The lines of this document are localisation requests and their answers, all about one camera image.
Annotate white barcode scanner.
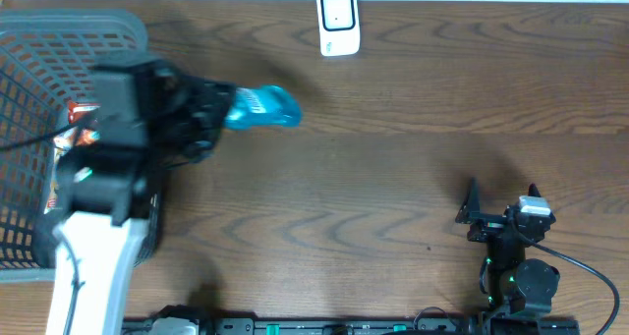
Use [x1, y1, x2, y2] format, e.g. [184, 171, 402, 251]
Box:
[316, 0, 361, 57]

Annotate blue mouthwash bottle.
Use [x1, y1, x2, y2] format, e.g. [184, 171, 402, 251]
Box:
[225, 85, 302, 131]

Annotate orange tissue pack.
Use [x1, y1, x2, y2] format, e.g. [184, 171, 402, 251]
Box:
[53, 128, 100, 151]

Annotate red white snack bar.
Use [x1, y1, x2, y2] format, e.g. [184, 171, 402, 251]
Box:
[67, 101, 100, 124]

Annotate yellow chip snack bag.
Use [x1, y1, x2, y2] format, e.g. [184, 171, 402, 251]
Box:
[43, 147, 65, 214]

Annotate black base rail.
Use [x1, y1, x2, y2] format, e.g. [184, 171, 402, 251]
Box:
[121, 306, 581, 335]

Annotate grey plastic lattice basket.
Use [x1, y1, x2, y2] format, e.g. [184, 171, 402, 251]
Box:
[1, 9, 148, 283]

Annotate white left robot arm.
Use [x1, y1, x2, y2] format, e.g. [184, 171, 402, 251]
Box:
[46, 57, 236, 334]

